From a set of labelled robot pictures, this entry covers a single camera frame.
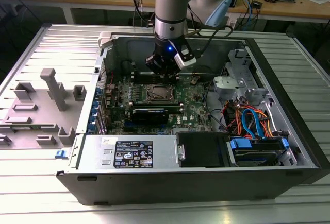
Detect orange wire bundle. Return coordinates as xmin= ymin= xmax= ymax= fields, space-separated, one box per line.
xmin=221 ymin=100 xmax=276 ymax=139

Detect CPU socket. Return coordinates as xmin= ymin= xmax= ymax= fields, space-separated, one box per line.
xmin=146 ymin=83 xmax=177 ymax=104

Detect black camera cable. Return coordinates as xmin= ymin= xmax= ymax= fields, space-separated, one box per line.
xmin=190 ymin=25 xmax=234 ymax=57

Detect silver metal drive cage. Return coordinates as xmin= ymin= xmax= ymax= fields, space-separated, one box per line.
xmin=213 ymin=48 xmax=273 ymax=106

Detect black grey PC case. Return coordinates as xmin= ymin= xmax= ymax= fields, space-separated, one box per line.
xmin=56 ymin=32 xmax=330 ymax=206

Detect black wire loop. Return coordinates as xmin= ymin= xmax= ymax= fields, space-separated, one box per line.
xmin=202 ymin=79 xmax=227 ymax=134

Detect thin dark wire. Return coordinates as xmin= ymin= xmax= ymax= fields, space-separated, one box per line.
xmin=192 ymin=65 xmax=216 ymax=78

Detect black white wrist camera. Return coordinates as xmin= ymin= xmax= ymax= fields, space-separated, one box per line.
xmin=174 ymin=44 xmax=198 ymax=70

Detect black graphics card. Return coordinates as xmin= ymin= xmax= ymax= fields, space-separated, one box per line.
xmin=131 ymin=108 xmax=170 ymax=125

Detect blue flat data wire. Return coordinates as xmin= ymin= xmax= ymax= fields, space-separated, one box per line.
xmin=242 ymin=108 xmax=266 ymax=140

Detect grey parts rack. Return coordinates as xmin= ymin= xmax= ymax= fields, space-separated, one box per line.
xmin=0 ymin=68 xmax=87 ymax=150

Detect green motherboard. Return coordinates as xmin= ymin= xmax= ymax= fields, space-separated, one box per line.
xmin=103 ymin=74 xmax=222 ymax=136

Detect thin red wire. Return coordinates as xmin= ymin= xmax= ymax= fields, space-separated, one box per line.
xmin=99 ymin=69 xmax=114 ymax=89

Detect silver topped CPU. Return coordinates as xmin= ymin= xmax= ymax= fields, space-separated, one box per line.
xmin=153 ymin=86 xmax=170 ymax=99

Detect metal socket cover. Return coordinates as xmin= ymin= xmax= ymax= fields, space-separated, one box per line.
xmin=147 ymin=83 xmax=176 ymax=104

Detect hard disk blue carrier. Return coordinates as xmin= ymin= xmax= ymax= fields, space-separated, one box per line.
xmin=226 ymin=136 xmax=291 ymax=168

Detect blue network cable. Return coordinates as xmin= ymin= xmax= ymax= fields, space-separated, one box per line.
xmin=242 ymin=0 xmax=256 ymax=30

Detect grey power supply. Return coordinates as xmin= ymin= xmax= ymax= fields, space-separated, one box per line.
xmin=76 ymin=134 xmax=179 ymax=170

